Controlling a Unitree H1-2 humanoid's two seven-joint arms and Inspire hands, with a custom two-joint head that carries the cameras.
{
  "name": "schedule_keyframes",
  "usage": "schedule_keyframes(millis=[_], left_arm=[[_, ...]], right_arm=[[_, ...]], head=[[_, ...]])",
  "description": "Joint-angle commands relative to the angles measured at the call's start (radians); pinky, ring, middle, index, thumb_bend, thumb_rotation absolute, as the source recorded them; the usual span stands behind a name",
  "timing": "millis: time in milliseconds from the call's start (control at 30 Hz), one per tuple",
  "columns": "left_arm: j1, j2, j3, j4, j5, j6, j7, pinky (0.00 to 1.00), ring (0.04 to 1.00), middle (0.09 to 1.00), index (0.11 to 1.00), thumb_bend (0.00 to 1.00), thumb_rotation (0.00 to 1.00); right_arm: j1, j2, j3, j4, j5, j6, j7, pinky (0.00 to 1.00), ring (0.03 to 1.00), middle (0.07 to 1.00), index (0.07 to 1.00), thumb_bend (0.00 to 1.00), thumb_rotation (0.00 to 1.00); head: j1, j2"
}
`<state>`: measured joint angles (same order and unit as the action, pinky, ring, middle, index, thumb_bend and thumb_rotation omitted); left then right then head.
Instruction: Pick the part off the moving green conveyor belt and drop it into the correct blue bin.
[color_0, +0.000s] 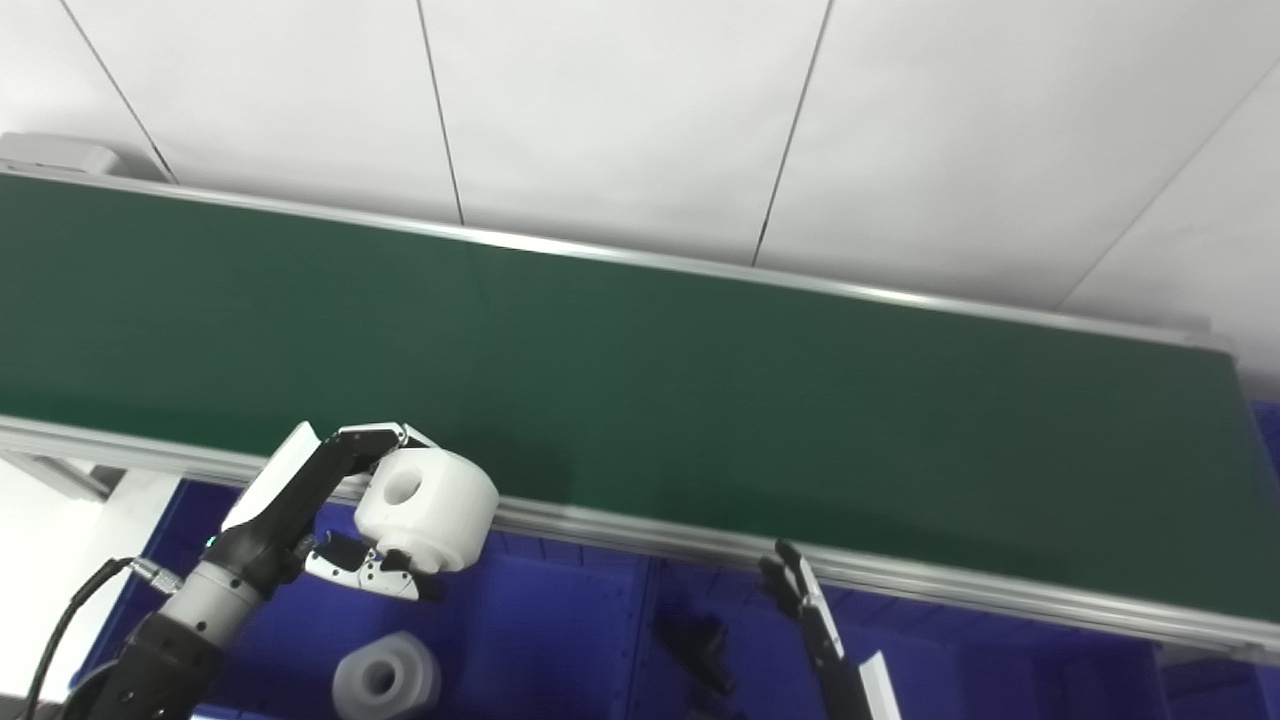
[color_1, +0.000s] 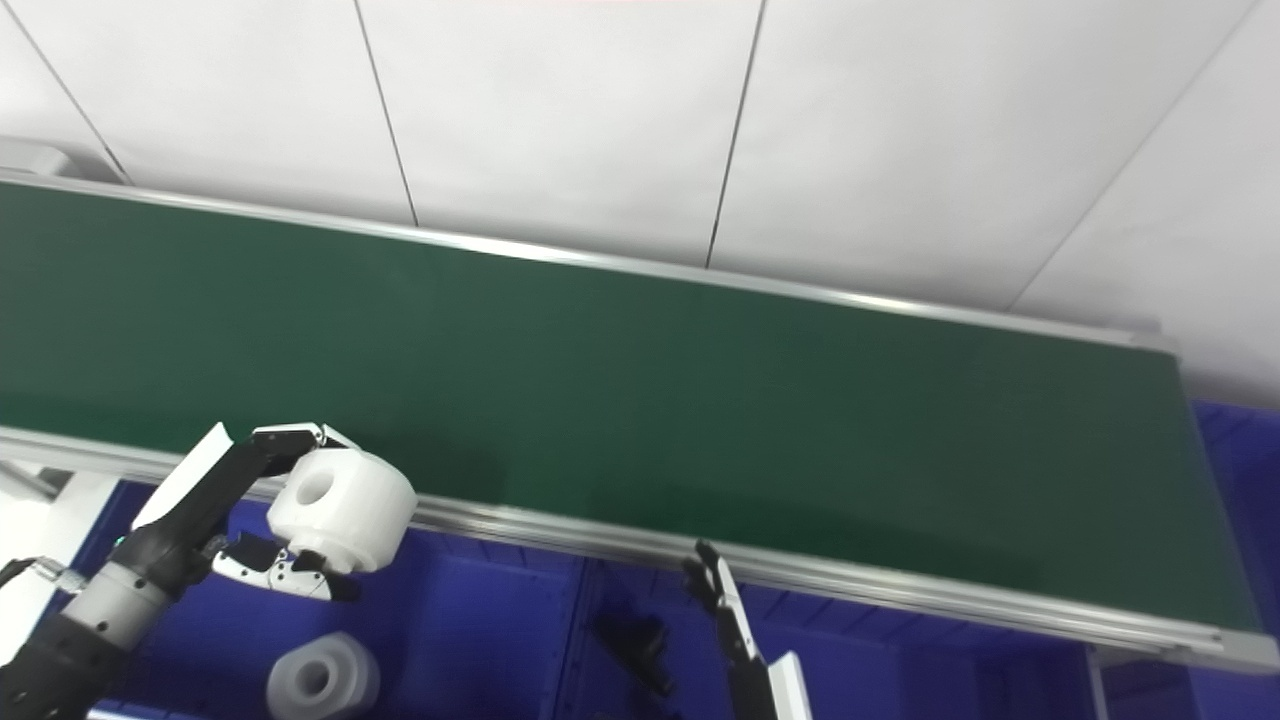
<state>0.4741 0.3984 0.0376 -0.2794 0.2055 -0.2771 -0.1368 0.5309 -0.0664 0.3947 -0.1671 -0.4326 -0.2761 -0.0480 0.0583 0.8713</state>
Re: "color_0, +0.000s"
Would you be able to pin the white cylindrical part with holes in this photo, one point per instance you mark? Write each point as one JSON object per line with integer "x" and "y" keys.
{"x": 385, "y": 680}
{"x": 435, "y": 510}

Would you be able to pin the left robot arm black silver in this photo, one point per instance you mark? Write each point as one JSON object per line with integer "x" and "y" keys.
{"x": 170, "y": 650}

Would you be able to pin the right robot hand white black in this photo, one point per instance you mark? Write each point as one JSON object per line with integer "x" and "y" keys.
{"x": 820, "y": 620}

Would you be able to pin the white conveyor end housing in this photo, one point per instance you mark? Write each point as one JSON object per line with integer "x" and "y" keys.
{"x": 55, "y": 155}

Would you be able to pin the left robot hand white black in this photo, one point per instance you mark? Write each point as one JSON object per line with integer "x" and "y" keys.
{"x": 270, "y": 510}

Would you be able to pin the aluminium conveyor leg bracket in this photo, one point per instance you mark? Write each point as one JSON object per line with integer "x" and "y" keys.
{"x": 60, "y": 475}

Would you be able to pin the green conveyor belt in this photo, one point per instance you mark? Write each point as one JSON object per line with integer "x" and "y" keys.
{"x": 640, "y": 400}
{"x": 620, "y": 525}

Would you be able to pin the black plastic part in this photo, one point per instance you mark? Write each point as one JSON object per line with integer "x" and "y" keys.
{"x": 695, "y": 650}

